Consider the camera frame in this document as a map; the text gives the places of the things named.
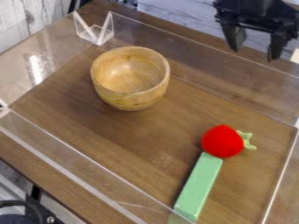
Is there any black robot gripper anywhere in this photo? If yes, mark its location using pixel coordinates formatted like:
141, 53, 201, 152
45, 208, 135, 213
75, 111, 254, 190
213, 0, 299, 61

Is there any wooden bowl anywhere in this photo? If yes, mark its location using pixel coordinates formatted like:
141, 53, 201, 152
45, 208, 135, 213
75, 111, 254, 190
90, 46, 171, 111

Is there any red plush strawberry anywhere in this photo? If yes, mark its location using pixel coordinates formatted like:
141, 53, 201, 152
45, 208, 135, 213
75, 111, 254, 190
201, 124, 258, 158

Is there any green rectangular block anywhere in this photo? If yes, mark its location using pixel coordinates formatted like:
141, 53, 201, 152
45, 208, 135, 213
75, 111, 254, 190
174, 152, 224, 221

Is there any black metal clamp base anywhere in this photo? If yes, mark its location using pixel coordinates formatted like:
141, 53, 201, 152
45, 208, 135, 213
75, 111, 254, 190
25, 186, 66, 224

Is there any clear acrylic corner bracket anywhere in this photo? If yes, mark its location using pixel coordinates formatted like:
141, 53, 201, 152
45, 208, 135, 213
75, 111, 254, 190
73, 11, 115, 46

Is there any clear acrylic tray wall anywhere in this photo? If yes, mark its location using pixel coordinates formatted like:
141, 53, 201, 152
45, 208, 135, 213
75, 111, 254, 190
0, 12, 299, 224

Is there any black cable bottom left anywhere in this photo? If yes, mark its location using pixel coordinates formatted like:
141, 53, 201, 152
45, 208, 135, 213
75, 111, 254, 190
0, 199, 45, 224

